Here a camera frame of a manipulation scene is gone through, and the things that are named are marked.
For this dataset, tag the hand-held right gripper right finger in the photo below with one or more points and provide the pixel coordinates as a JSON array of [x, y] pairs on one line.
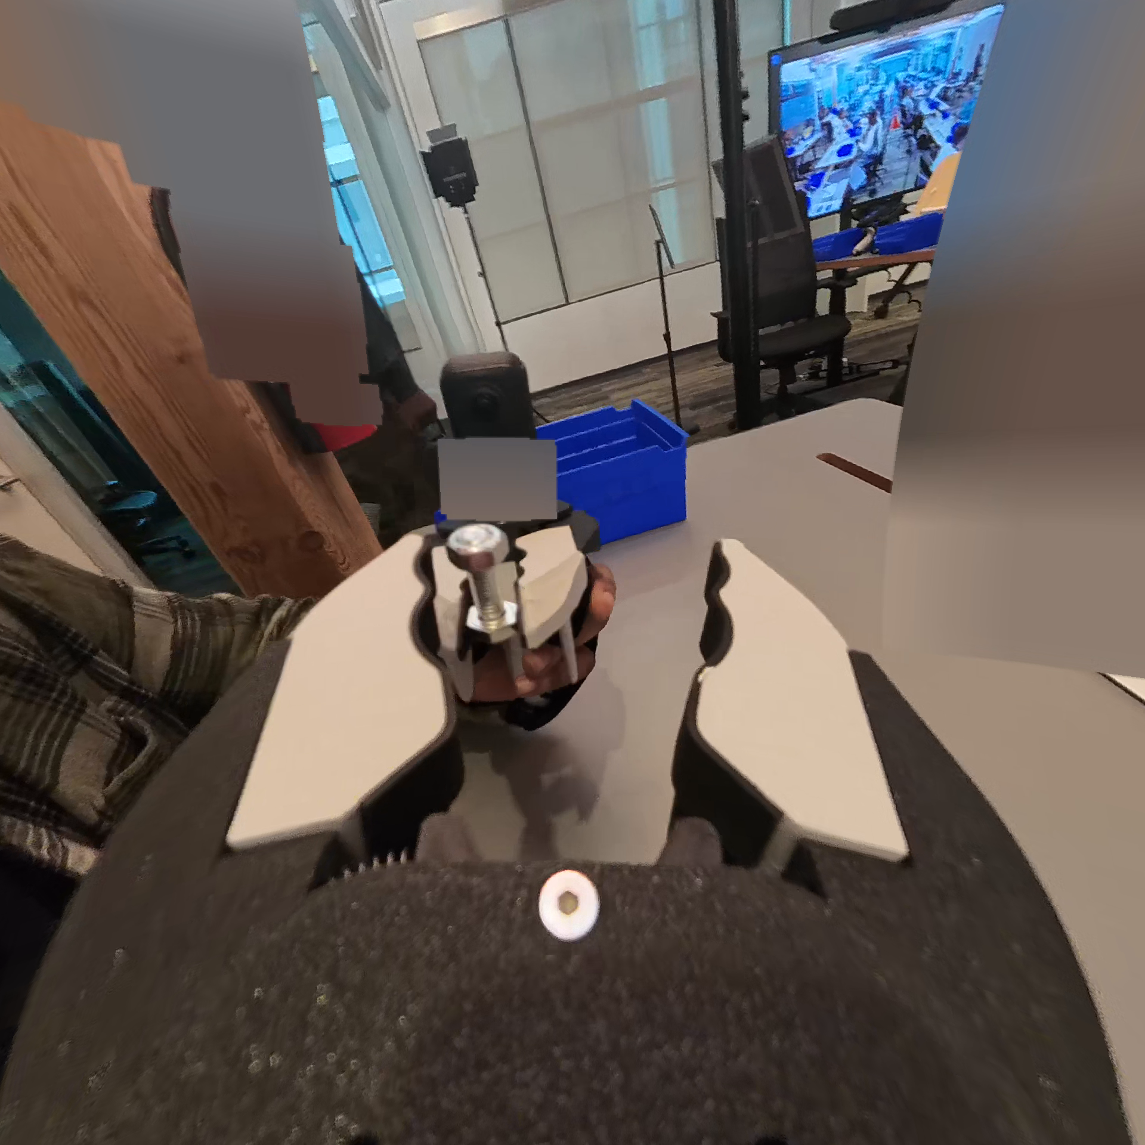
[[787, 716]]

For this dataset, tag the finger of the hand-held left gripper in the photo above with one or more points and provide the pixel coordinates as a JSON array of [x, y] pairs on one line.
[[554, 581], [449, 617]]

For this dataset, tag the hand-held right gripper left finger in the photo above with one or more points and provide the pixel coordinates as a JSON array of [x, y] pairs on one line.
[[348, 716]]

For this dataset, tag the silver hex bolt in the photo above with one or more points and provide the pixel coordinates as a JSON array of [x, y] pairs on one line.
[[488, 595]]

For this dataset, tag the blue plastic parts bin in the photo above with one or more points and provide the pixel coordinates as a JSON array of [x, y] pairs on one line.
[[626, 483]]

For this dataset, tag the person's left hand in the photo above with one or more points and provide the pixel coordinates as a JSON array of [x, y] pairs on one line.
[[537, 671]]

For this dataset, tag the black microphone stand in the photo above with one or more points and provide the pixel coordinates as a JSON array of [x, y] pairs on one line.
[[668, 313]]

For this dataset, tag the black light panel on stand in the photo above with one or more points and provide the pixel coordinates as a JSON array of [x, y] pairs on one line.
[[449, 174]]

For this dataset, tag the black office chair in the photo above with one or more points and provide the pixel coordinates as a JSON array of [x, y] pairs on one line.
[[777, 233]]

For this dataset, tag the wooden pillar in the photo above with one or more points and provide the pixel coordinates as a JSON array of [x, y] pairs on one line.
[[133, 358]]

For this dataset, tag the wooden desk with black legs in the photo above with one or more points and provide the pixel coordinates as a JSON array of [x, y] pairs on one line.
[[876, 261]]

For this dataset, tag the small wooden tablet board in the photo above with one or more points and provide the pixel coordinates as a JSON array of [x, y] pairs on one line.
[[937, 184]]

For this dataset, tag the red wall-mounted box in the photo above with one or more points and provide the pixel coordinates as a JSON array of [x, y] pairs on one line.
[[344, 437]]

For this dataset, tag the black metal post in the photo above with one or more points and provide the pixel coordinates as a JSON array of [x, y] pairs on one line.
[[733, 90]]

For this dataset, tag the large wall display screen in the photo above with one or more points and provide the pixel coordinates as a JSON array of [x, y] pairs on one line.
[[859, 116]]

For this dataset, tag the black video camera bar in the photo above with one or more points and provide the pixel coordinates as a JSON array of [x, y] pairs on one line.
[[885, 13]]

